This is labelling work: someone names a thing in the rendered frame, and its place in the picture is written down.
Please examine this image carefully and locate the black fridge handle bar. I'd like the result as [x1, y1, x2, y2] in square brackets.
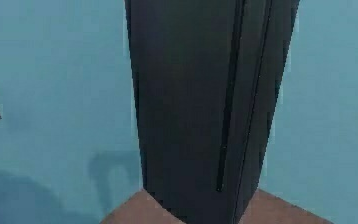
[215, 0, 248, 193]

